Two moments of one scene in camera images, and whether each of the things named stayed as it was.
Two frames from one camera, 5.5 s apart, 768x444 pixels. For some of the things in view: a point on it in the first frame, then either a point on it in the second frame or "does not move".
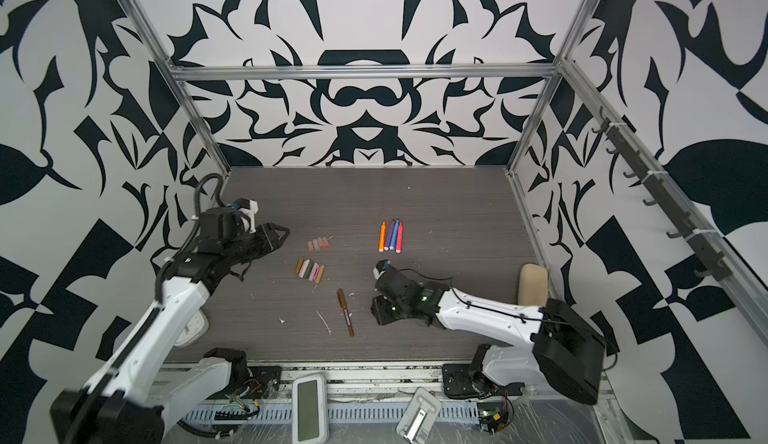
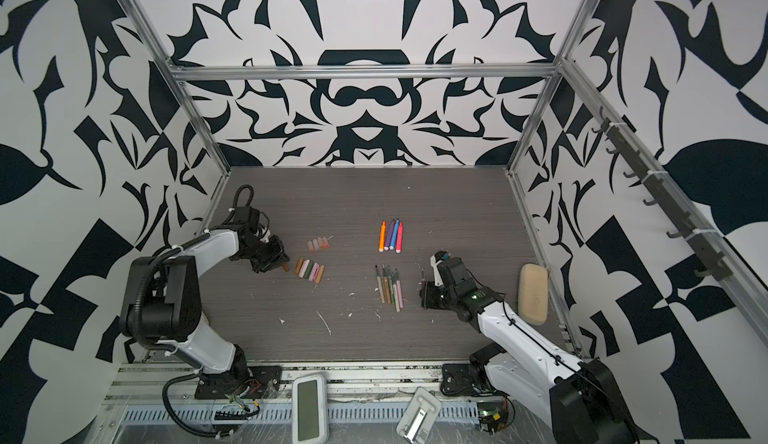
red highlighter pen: (400, 238) does not move
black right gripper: (378, 309) -> (428, 296)
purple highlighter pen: (389, 235) does not move
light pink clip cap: (305, 265) does not move
